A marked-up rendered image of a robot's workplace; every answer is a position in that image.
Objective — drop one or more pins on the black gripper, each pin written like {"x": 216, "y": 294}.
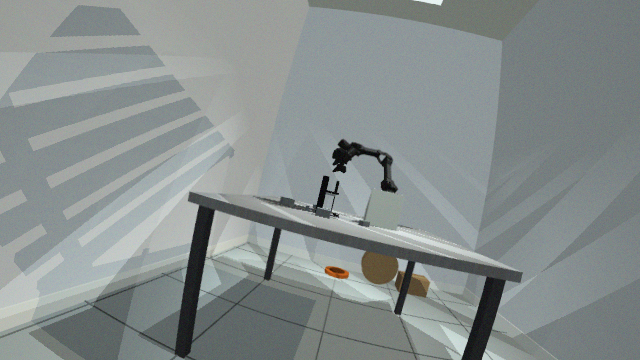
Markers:
{"x": 342, "y": 158}

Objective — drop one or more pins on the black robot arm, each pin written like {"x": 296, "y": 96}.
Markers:
{"x": 387, "y": 184}

